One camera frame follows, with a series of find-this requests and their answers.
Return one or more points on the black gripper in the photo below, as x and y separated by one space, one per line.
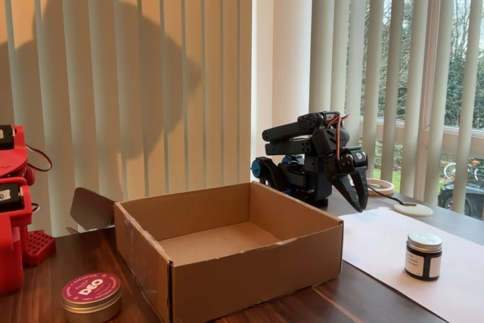
348 180

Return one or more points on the dark jar with silver lid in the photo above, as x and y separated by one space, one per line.
423 262

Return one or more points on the red leader arm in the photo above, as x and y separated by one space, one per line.
11 202

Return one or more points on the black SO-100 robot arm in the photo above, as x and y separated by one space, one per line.
302 183

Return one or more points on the open cardboard box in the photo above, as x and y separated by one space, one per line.
227 274

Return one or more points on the masking tape roll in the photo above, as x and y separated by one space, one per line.
382 188

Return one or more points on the white paper sheet with circles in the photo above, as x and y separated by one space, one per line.
378 240

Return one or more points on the black car outside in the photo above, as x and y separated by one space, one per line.
448 194

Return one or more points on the parked bicycle outside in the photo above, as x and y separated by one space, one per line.
475 167

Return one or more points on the white vertical window blinds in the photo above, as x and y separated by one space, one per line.
393 54
113 73

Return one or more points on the round tin with pink lid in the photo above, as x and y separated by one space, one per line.
90 296

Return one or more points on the beige window frame bar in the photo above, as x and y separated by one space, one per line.
452 141

